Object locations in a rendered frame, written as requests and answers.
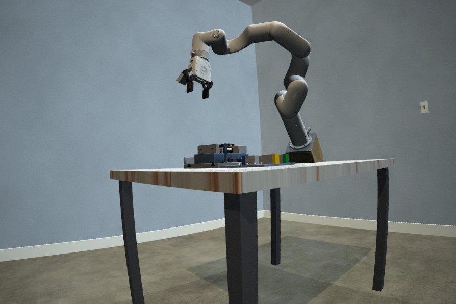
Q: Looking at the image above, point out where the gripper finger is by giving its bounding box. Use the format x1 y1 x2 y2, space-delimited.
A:
183 68 196 93
201 81 213 99

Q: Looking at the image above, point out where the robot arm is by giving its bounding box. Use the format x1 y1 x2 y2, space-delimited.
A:
190 21 312 150

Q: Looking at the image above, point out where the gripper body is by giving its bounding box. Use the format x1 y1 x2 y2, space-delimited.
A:
188 56 211 85

